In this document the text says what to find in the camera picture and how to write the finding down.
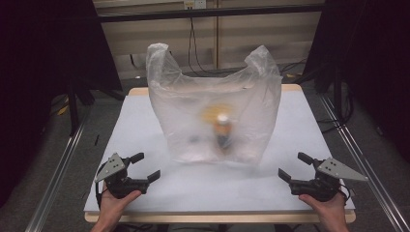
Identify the person's left hand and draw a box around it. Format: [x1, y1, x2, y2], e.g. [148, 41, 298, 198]
[95, 183, 143, 225]

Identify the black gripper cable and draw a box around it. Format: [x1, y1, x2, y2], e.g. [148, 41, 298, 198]
[94, 162, 109, 209]
[337, 182, 353, 205]

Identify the orange bottle with white cap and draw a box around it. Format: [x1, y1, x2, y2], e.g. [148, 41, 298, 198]
[215, 114, 234, 151]

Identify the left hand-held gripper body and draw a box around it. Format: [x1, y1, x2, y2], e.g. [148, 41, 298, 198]
[94, 153, 151, 200]

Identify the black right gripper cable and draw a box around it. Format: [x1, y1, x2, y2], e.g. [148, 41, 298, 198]
[337, 182, 353, 205]

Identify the white wall outlet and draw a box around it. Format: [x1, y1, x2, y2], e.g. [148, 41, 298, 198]
[183, 0, 207, 11]

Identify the black curtain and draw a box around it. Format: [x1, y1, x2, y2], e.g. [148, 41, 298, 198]
[302, 0, 410, 163]
[0, 0, 124, 208]

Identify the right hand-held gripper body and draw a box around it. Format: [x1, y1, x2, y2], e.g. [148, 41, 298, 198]
[289, 157, 369, 203]

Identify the black horizontal bar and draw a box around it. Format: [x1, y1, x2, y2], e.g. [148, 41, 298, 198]
[96, 3, 326, 24]

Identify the translucent white plastic bag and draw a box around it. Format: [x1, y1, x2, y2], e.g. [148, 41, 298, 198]
[145, 43, 283, 166]

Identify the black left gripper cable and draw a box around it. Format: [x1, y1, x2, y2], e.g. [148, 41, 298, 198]
[94, 162, 109, 209]

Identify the person's right hand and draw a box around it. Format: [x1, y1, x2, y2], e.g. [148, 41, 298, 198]
[298, 190, 350, 226]

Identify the black floor cable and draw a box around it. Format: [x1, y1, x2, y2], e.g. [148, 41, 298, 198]
[279, 57, 308, 77]

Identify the metal floor rail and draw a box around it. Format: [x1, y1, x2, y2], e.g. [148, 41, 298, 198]
[318, 94, 410, 232]
[24, 117, 89, 232]

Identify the black hanging cable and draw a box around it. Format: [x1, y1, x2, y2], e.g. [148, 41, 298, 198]
[187, 16, 248, 77]

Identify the black metal stand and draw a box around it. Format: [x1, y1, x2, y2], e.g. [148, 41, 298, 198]
[65, 78, 125, 137]
[293, 62, 355, 128]

